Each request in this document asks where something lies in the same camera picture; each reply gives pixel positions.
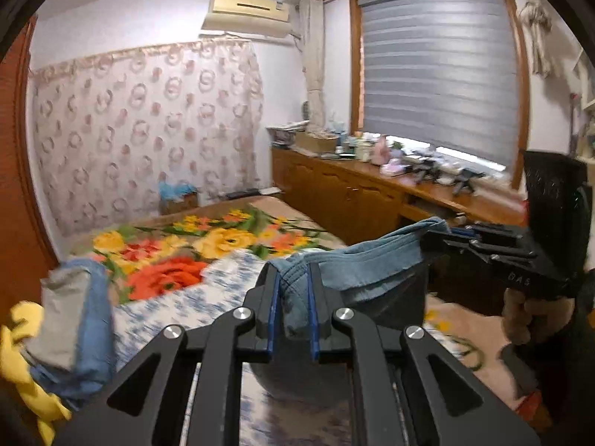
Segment beige tied curtain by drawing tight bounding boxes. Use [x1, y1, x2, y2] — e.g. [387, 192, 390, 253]
[297, 0, 326, 128]
[518, 0, 554, 77]

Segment row of small bottles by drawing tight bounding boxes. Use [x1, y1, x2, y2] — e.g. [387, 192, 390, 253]
[339, 132, 375, 161]

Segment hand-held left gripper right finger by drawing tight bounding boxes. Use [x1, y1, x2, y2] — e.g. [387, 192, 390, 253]
[309, 262, 542, 446]

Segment folded blue jeans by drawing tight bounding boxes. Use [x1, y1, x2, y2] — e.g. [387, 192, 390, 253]
[28, 258, 117, 410]

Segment small cardboard box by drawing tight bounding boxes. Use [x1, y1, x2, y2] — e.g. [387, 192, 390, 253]
[160, 193, 200, 214]

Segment wooden louvred wardrobe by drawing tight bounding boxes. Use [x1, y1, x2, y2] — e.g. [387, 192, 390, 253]
[0, 14, 59, 317]

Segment sheer curtain with circles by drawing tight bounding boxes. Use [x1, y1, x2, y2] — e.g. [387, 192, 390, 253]
[28, 39, 266, 237]

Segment blue floral white sheet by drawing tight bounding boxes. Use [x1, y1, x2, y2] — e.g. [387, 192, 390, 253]
[112, 248, 354, 446]

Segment person's right hand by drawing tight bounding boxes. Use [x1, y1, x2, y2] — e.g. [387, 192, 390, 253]
[502, 285, 575, 347]

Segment black flat object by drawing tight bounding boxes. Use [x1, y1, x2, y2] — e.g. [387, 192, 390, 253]
[225, 188, 280, 198]

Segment stack of magazines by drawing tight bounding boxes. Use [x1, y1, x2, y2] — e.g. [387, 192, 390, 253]
[267, 121, 310, 145]

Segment long wooden cabinet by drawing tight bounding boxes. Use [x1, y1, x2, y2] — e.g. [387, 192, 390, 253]
[270, 146, 528, 247]

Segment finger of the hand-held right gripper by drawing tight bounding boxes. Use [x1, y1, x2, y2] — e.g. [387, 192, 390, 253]
[448, 222, 535, 245]
[418, 231, 540, 270]

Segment flat open cardboard box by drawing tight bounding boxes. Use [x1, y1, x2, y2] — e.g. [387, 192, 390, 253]
[295, 131, 340, 154]

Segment yellow plush toy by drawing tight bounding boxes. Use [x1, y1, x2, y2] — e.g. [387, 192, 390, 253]
[0, 302, 73, 444]

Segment blue plastic bag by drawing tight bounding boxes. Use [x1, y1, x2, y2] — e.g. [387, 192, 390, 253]
[158, 179, 198, 200]

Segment black mini tripod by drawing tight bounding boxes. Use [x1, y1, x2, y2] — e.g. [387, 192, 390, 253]
[414, 160, 440, 184]
[453, 169, 484, 196]

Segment grey-green folded pants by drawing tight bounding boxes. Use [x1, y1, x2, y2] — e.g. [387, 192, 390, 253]
[39, 267, 94, 368]

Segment cream wall air conditioner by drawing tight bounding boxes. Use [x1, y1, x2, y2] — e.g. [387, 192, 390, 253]
[200, 0, 293, 40]

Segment teal blue short pants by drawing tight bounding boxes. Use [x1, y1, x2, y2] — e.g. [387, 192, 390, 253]
[248, 216, 453, 403]

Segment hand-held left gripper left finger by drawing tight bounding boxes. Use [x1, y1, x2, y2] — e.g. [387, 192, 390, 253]
[56, 262, 280, 446]

